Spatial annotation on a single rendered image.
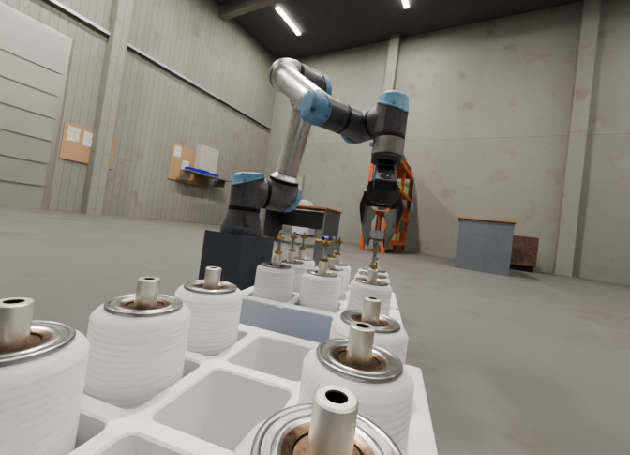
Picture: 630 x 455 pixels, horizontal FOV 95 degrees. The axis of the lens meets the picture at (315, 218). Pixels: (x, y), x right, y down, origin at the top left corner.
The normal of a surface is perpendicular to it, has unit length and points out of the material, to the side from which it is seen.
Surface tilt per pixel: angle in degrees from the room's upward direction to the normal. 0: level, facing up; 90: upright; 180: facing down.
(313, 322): 90
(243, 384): 90
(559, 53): 90
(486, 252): 90
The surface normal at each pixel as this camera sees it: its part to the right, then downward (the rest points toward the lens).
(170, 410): 0.95, 0.12
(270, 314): -0.22, -0.06
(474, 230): -0.46, -0.08
